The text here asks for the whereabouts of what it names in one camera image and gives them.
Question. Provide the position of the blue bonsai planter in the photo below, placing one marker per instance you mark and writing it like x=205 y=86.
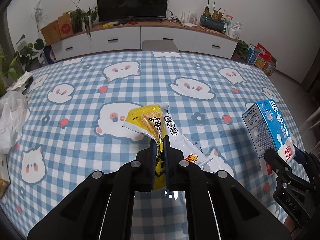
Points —
x=213 y=19

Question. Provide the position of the brown cardboard box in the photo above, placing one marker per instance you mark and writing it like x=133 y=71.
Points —
x=58 y=30

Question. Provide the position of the potted plant beside tv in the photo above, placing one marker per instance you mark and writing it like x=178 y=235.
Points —
x=82 y=20

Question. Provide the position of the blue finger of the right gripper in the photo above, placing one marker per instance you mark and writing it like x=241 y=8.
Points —
x=299 y=155

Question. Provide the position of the yellow snack wrapper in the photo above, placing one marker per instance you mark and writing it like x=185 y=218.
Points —
x=155 y=122

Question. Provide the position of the colourful boxes on floor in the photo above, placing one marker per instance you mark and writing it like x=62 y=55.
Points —
x=260 y=57

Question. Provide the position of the white router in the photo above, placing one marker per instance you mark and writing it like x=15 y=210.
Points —
x=188 y=20

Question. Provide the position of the grey chair back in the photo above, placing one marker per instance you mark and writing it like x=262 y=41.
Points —
x=159 y=45

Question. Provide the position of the gold snack bag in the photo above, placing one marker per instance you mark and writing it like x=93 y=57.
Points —
x=3 y=187

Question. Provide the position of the black television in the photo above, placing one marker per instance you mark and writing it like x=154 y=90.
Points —
x=124 y=9

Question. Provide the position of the white tv cabinet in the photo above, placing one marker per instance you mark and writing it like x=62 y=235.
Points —
x=131 y=37

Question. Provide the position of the blue checked tablecloth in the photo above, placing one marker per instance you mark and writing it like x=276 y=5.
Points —
x=77 y=109

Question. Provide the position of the white plastic bag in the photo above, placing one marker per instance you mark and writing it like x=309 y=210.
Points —
x=13 y=116

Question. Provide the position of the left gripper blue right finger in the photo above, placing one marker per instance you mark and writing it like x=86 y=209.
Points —
x=168 y=162

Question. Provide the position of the small green floor plant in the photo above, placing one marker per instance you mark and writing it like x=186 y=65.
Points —
x=241 y=51

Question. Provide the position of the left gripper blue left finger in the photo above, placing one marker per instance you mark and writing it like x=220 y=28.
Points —
x=152 y=153

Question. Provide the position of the blue white milk carton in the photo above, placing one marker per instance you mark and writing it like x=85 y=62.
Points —
x=268 y=129

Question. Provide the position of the white spray bottles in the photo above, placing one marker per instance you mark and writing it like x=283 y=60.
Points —
x=232 y=29

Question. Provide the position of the large leafy plant left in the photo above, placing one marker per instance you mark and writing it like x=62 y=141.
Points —
x=27 y=56

